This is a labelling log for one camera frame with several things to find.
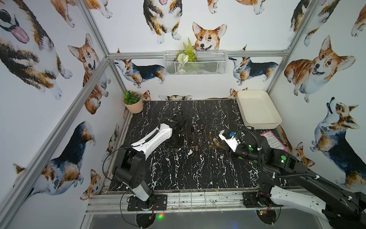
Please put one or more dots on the artificial fern with flower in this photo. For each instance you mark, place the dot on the artificial fern with flower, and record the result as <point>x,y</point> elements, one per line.
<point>186,54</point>

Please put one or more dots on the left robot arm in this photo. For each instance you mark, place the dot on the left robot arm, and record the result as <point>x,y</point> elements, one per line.
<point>130,164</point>

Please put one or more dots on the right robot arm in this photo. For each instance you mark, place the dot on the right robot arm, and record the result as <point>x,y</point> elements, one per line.
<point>342,209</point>

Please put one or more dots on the cream rectangular tray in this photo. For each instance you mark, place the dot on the cream rectangular tray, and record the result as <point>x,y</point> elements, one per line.
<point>257,109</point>

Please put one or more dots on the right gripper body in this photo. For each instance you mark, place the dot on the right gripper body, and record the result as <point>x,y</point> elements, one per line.
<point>241,153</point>

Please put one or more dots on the white wire wall basket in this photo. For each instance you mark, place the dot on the white wire wall basket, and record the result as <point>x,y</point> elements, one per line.
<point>205,63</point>

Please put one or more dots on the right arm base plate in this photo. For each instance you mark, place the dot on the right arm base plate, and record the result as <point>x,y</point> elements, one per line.
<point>257,200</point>

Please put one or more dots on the pink label card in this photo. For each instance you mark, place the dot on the pink label card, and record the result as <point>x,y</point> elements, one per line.
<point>273,141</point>

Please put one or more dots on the aluminium front rail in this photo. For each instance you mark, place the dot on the aluminium front rail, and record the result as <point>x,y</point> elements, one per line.
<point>177,202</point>

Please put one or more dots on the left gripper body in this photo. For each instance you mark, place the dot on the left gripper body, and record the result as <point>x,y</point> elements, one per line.
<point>184,126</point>

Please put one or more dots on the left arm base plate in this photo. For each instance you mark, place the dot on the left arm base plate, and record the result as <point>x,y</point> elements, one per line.
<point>155,202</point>

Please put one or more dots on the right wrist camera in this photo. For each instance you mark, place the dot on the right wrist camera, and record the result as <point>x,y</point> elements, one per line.
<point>229,137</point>

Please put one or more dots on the potted green plant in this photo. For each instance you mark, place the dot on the potted green plant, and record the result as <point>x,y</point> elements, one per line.
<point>133,102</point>

